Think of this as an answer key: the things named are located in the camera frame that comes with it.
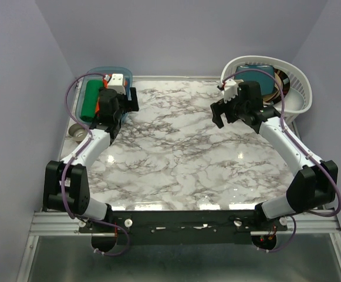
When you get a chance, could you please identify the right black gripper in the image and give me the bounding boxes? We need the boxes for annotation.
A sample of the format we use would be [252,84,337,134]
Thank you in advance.
[210,88,248,128]

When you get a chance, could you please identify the orange t shirt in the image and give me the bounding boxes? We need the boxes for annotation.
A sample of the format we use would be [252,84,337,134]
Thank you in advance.
[95,79,127,113]

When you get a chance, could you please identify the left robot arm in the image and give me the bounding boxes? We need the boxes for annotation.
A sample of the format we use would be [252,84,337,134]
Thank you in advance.
[43,87,139,232]

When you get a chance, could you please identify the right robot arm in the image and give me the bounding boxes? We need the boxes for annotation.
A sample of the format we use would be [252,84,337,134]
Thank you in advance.
[211,79,338,230]

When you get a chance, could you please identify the tape roll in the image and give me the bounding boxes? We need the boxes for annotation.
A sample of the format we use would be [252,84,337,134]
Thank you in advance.
[68,123,87,143]

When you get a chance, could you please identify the rolled green t shirt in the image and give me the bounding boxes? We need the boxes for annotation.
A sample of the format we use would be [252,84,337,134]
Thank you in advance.
[80,80,104,123]

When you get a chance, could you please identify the clear blue plastic bin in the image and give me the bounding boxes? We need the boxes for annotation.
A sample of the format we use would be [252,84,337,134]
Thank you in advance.
[75,66,133,125]

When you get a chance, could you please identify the teal folded garment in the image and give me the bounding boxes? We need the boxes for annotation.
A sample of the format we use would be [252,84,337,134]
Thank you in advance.
[234,65,275,96]

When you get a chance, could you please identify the white laundry basket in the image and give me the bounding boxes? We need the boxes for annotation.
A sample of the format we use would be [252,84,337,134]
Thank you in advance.
[220,55,312,123]

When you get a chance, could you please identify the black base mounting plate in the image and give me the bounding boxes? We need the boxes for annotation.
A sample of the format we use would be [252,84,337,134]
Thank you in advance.
[78,209,288,246]

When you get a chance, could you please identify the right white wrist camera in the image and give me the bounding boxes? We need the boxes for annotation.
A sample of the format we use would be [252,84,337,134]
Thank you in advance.
[217,79,243,103]

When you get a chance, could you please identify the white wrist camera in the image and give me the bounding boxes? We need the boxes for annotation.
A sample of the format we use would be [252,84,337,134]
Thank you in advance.
[103,73,126,95]
[217,79,243,103]

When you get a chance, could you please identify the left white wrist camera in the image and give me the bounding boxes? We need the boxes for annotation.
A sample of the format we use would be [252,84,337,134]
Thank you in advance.
[103,73,126,95]

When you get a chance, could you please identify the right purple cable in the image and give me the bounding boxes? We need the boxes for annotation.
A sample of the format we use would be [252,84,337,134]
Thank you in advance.
[221,69,341,253]

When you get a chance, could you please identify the purple cable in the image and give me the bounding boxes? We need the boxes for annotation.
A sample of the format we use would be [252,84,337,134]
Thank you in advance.
[221,69,341,253]
[60,75,130,257]

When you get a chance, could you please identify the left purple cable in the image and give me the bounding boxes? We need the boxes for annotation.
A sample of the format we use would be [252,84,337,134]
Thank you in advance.
[60,75,130,257]

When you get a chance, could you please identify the aluminium rail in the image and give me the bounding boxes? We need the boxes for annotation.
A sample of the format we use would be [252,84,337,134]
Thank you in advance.
[29,212,341,236]

